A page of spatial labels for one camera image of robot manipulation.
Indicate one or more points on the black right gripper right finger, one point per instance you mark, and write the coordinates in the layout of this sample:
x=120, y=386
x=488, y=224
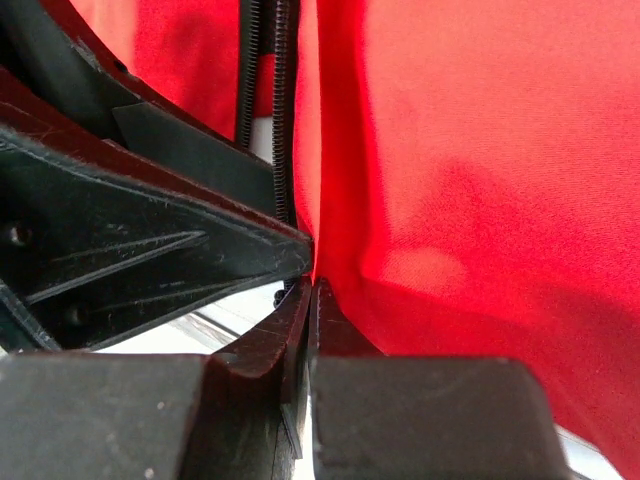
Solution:
x=420, y=417

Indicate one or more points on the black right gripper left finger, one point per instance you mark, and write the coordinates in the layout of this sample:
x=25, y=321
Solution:
x=231, y=415

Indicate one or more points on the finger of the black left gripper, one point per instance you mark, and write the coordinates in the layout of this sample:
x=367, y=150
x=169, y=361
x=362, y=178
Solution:
x=98, y=245
x=72, y=70

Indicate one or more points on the aluminium table frame rail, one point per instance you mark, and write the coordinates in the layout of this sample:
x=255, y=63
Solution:
x=216, y=325

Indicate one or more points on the red hooded jacket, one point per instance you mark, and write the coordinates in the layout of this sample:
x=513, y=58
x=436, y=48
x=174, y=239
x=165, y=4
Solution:
x=469, y=172

